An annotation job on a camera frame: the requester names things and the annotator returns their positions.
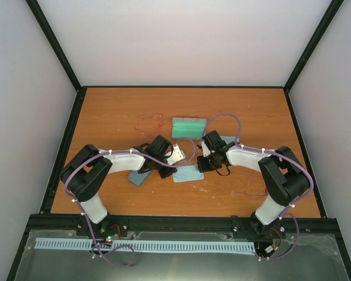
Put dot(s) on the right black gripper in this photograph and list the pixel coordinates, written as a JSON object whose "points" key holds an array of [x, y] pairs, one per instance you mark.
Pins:
{"points": [[202, 167]]}

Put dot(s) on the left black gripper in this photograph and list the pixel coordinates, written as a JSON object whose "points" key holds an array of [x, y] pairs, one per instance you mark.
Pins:
{"points": [[164, 174]]}

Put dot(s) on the blue cleaning cloth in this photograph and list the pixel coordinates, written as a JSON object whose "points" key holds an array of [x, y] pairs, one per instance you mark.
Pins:
{"points": [[228, 139], [187, 173]]}

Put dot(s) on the grey green-lined glasses case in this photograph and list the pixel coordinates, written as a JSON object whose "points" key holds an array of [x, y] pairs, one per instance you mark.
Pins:
{"points": [[192, 128]]}

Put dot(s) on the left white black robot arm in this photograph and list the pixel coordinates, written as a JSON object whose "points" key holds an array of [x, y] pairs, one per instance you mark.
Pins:
{"points": [[85, 173]]}

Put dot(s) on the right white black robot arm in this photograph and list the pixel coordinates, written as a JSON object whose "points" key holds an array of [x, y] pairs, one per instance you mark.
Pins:
{"points": [[285, 179]]}

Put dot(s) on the blue-grey closed glasses case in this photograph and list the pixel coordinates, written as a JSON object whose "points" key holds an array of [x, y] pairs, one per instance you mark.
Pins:
{"points": [[137, 179]]}

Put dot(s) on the far red transparent glasses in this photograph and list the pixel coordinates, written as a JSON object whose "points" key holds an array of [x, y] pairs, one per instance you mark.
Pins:
{"points": [[150, 126]]}

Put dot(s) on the red transparent glasses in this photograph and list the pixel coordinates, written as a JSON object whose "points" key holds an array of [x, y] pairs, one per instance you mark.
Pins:
{"points": [[253, 186], [150, 126]]}

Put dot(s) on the near red transparent glasses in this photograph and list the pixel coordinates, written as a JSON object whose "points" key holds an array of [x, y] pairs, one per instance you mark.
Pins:
{"points": [[253, 186]]}

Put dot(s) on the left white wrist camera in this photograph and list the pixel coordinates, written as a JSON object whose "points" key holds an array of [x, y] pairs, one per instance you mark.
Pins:
{"points": [[175, 155]]}

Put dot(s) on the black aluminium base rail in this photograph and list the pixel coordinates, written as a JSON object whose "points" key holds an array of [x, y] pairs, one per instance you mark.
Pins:
{"points": [[238, 227]]}

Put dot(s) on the light blue slotted cable duct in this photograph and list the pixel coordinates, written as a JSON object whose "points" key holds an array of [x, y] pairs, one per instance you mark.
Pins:
{"points": [[144, 246]]}

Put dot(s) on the right black frame post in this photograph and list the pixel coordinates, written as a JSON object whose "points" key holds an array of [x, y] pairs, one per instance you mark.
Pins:
{"points": [[316, 37]]}

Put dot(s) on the black frame post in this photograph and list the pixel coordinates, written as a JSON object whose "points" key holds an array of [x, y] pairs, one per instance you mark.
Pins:
{"points": [[43, 23], [316, 37]]}

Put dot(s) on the left black frame post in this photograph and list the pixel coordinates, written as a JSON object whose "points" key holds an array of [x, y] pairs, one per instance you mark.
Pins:
{"points": [[43, 23]]}

